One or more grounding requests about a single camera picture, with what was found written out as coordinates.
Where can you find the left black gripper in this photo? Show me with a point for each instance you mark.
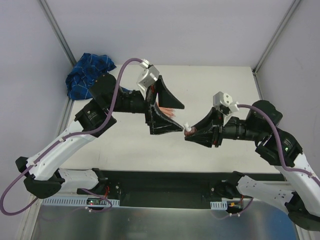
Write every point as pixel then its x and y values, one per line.
pixel 149 104

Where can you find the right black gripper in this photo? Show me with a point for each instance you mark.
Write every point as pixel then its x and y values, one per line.
pixel 218 128

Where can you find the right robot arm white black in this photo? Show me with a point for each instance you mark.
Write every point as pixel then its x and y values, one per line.
pixel 277 147

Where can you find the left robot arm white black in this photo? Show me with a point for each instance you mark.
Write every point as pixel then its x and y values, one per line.
pixel 44 176

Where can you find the mannequin hand with nails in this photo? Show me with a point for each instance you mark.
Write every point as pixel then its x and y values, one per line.
pixel 169 112

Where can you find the blue plaid cloth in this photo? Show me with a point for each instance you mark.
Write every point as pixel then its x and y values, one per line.
pixel 84 74

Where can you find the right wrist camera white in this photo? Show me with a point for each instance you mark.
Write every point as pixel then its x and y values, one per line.
pixel 225 105

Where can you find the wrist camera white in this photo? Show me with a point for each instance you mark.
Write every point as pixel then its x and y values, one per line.
pixel 148 77
pixel 225 105

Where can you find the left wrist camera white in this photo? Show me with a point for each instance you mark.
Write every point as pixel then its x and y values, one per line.
pixel 148 77

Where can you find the right aluminium frame post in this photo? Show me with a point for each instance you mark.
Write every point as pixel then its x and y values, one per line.
pixel 276 35

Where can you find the aluminium frame post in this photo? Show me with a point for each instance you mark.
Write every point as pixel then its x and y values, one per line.
pixel 276 35
pixel 57 30

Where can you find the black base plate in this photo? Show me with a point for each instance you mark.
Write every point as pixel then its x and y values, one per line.
pixel 171 190

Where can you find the right white cable duct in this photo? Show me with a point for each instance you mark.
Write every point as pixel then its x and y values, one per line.
pixel 219 205

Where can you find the white cable duct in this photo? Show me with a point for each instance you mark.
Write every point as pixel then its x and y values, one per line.
pixel 219 205
pixel 75 201

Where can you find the left aluminium frame post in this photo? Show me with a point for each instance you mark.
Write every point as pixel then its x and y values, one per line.
pixel 57 30

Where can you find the left white cable duct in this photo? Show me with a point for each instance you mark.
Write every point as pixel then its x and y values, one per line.
pixel 75 201

